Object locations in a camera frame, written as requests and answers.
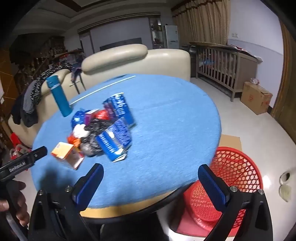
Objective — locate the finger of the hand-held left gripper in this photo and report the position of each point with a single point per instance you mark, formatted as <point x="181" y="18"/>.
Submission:
<point x="39" y="153"/>

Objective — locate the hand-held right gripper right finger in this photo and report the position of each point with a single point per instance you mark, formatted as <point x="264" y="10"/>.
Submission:
<point x="212" y="187"/>

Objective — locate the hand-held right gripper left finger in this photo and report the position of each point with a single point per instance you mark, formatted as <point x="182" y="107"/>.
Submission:
<point x="89" y="185"/>

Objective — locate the orange and white box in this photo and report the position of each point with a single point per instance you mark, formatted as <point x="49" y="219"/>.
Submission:
<point x="62" y="150"/>

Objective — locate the red plastic basket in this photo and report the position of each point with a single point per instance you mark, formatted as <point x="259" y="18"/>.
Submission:
<point x="231" y="166"/>

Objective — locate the orange snack wrapper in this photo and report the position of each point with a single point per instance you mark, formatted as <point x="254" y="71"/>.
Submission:
<point x="72" y="140"/>

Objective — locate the white tissue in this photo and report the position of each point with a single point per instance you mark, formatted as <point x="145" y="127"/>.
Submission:
<point x="80" y="131"/>

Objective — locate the blue toothpaste box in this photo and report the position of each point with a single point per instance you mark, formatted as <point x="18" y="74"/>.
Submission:
<point x="113" y="139"/>
<point x="121" y="109"/>

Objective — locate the blue plastic bag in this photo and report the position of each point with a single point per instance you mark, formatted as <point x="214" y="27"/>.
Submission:
<point x="78" y="118"/>

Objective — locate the black plastic bag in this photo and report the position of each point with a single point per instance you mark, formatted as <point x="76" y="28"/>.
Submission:
<point x="94" y="129"/>

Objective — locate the purple and white box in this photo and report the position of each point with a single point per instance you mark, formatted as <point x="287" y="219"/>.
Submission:
<point x="90" y="117"/>

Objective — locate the red plastic bag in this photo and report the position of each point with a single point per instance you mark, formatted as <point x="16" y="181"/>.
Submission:
<point x="103" y="114"/>

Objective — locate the person's left hand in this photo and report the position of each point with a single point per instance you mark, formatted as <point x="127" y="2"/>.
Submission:
<point x="20" y="204"/>

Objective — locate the red plastic object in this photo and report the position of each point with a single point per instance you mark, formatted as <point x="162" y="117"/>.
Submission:
<point x="15" y="139"/>

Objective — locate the dark grey garments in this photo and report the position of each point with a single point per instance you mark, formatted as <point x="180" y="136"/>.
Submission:
<point x="26" y="109"/>

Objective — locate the flat cardboard sheet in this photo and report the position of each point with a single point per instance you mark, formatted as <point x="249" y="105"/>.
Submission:
<point x="231" y="142"/>

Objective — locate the teal bottle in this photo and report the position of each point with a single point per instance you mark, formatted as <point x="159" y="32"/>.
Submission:
<point x="59" y="97"/>

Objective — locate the person's dark pants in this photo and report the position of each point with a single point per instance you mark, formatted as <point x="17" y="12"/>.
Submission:
<point x="138" y="229"/>

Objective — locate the blue tablecloth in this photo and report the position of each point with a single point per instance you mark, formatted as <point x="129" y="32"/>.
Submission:
<point x="161" y="115"/>

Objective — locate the thin white rod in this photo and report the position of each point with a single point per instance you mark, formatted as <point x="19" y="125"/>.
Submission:
<point x="101" y="88"/>

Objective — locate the cardboard box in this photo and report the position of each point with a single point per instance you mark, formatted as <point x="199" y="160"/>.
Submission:
<point x="254" y="98"/>

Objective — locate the clear plastic bottle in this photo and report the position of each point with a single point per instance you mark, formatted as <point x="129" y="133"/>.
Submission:
<point x="254" y="81"/>

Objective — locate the wooden crib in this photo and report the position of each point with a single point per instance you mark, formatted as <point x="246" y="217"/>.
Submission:
<point x="245" y="69"/>

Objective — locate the dark low cabinet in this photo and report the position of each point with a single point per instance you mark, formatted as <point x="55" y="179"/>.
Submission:
<point x="193" y="60"/>

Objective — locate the wooden door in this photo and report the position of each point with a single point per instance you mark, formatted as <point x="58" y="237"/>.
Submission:
<point x="285" y="81"/>

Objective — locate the cream leather sofa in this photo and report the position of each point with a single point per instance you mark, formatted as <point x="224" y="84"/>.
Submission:
<point x="161" y="62"/>

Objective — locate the black television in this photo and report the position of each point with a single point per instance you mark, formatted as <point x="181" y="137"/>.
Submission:
<point x="120" y="44"/>

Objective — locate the white standing air conditioner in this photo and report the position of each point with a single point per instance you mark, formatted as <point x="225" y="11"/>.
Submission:
<point x="172" y="36"/>

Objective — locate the glass display cabinet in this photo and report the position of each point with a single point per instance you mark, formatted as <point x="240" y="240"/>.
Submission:
<point x="156" y="32"/>

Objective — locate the beige curtain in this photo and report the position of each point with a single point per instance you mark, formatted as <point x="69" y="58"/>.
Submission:
<point x="203" y="20"/>

